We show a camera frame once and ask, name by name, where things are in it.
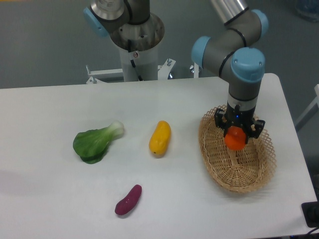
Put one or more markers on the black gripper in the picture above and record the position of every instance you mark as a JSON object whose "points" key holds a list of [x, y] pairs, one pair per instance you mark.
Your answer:
{"points": [[236, 117]]}

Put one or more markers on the orange fruit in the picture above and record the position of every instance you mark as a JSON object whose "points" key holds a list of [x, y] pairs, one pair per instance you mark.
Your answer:
{"points": [[235, 138]]}

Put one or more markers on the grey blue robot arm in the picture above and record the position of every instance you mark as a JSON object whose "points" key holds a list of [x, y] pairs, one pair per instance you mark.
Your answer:
{"points": [[137, 33]]}

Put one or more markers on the woven wicker basket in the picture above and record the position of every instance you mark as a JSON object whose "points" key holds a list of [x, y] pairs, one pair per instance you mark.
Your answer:
{"points": [[240, 171]]}

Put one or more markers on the yellow mango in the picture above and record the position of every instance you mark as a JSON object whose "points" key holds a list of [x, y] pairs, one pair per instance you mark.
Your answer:
{"points": [[160, 139]]}

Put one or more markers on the black device at edge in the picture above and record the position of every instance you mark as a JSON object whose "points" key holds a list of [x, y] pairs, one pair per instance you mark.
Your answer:
{"points": [[311, 213]]}

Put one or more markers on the purple sweet potato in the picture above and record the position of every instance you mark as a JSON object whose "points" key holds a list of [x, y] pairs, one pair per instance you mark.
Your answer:
{"points": [[125, 205]]}

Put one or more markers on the green bok choy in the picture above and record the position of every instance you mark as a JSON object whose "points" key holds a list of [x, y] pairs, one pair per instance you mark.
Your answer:
{"points": [[92, 145]]}

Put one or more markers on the white frame at right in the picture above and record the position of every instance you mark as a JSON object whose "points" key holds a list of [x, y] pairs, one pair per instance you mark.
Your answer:
{"points": [[308, 112]]}

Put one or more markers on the white mounting bracket frame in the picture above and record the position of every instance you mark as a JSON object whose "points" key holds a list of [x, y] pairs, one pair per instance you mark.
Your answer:
{"points": [[167, 71]]}

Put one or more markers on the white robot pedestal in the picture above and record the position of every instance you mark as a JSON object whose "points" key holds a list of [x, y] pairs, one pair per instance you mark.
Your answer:
{"points": [[139, 65]]}

